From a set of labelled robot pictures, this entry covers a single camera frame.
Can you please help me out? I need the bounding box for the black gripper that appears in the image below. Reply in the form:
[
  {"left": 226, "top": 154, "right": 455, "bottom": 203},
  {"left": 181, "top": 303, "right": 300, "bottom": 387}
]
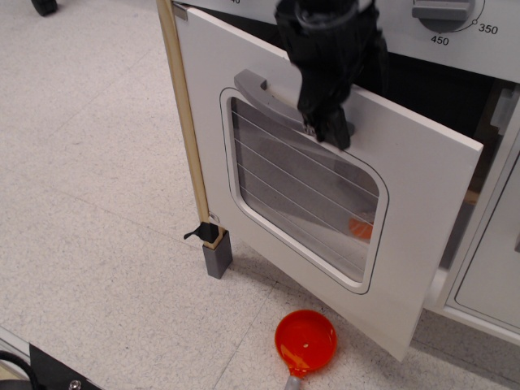
[{"left": 275, "top": 1, "right": 389, "bottom": 150}]

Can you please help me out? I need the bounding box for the grey oven door handle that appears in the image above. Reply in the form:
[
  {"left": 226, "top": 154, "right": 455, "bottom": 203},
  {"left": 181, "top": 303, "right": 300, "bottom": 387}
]
[{"left": 234, "top": 70, "right": 354, "bottom": 139}]

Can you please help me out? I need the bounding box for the white toy oven door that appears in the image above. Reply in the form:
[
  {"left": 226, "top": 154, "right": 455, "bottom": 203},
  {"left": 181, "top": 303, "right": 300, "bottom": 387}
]
[{"left": 175, "top": 6, "right": 483, "bottom": 359}]

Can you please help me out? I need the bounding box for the white toy kitchen cabinet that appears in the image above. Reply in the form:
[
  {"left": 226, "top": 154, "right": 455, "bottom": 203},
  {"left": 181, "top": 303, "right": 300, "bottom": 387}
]
[{"left": 171, "top": 1, "right": 519, "bottom": 343}]

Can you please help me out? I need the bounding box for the grey temperature knob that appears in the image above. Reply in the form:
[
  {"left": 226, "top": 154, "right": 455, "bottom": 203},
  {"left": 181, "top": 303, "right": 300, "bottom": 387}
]
[{"left": 411, "top": 0, "right": 475, "bottom": 33}]

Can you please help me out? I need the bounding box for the toy salmon sushi piece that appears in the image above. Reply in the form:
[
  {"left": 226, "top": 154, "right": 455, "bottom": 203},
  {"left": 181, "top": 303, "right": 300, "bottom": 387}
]
[{"left": 349, "top": 218, "right": 374, "bottom": 241}]

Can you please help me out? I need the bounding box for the black tape strip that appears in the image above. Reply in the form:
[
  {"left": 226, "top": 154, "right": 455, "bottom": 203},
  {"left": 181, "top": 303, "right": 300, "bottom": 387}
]
[{"left": 183, "top": 222, "right": 219, "bottom": 244}]

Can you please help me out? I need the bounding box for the white cabinet drawer door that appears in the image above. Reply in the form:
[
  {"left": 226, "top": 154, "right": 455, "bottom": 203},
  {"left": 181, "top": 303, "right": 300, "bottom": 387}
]
[{"left": 449, "top": 140, "right": 519, "bottom": 332}]

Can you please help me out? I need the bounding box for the orange toy frying pan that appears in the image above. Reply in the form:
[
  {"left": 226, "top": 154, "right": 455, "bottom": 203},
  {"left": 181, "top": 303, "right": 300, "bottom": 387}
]
[{"left": 275, "top": 310, "right": 337, "bottom": 389}]

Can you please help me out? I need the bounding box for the black caster wheel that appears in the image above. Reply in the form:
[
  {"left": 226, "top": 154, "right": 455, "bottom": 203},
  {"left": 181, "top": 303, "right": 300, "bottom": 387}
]
[{"left": 31, "top": 0, "right": 58, "bottom": 17}]

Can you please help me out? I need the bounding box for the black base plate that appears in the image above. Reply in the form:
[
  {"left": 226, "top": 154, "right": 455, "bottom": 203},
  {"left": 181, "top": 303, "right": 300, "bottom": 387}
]
[{"left": 29, "top": 344, "right": 102, "bottom": 390}]

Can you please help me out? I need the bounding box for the aluminium frame rail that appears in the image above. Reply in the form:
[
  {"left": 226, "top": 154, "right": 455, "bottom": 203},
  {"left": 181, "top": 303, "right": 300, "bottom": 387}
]
[{"left": 0, "top": 327, "right": 30, "bottom": 380}]

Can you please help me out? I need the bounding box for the black cable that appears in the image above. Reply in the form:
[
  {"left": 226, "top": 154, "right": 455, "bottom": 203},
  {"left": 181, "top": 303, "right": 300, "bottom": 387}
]
[{"left": 0, "top": 349, "right": 41, "bottom": 390}]

